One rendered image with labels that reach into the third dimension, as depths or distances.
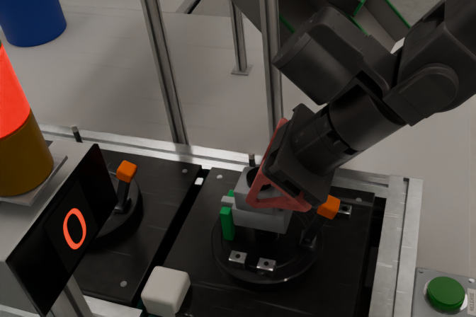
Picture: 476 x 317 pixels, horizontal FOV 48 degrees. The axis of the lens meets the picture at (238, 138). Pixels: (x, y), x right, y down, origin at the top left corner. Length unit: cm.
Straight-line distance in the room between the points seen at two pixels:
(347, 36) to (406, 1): 288
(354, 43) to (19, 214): 29
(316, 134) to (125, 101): 70
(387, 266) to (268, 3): 36
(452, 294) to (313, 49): 34
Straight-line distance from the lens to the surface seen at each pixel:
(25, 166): 39
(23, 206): 43
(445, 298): 67
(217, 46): 128
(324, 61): 46
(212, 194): 76
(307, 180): 53
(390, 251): 71
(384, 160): 96
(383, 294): 67
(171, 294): 64
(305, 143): 52
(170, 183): 79
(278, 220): 61
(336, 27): 46
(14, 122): 37
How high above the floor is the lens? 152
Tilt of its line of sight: 41 degrees down
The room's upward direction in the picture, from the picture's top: 7 degrees counter-clockwise
